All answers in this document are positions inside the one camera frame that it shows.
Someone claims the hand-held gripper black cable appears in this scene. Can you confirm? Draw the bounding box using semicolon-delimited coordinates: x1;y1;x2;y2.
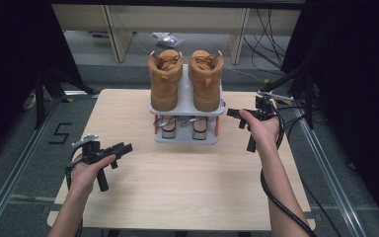
64;146;85;237
260;105;319;237

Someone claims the person's right hand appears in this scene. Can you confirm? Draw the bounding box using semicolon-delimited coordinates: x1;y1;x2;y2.
238;109;281;156

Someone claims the black metal stand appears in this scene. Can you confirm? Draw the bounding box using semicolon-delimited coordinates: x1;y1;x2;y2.
33;65;98;129
260;62;315;130

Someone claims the left hand-held gripper black cable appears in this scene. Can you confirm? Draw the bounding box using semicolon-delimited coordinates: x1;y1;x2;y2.
64;146;85;237

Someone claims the black curtain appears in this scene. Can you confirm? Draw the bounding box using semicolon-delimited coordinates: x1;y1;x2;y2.
280;0;379;228
0;0;83;166

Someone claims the crumpled clear plastic bag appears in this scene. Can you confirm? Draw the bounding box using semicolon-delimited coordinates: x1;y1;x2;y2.
151;32;185;49

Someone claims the bundle of black cables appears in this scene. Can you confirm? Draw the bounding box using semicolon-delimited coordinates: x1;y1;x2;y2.
243;8;290;70

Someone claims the white two-tier shoe rack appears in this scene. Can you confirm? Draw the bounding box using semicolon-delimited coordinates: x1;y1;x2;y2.
149;63;226;145

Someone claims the beige wooden desk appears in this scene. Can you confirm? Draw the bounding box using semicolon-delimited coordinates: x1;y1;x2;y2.
52;3;302;65

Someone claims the aluminium rail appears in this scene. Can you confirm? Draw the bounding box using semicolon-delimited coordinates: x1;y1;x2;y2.
290;98;366;237
0;98;63;237

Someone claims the person's left hand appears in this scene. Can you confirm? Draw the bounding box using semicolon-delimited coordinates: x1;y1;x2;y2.
68;154;117;198

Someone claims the thin white cable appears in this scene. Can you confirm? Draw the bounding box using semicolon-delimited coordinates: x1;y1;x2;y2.
224;65;267;83

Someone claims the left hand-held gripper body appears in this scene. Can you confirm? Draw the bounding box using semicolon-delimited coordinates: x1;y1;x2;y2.
71;133;119;194

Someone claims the right hand-held gripper black cable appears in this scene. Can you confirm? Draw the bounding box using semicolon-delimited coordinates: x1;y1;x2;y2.
260;105;319;237

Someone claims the black sandal with silver straps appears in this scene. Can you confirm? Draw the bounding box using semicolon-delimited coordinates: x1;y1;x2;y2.
153;116;178;140
181;116;209;141

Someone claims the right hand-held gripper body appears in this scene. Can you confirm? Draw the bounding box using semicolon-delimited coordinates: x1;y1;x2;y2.
238;90;295;154

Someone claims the tan suede boot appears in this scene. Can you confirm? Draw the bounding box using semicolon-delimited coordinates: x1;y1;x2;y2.
188;48;225;113
147;48;185;113

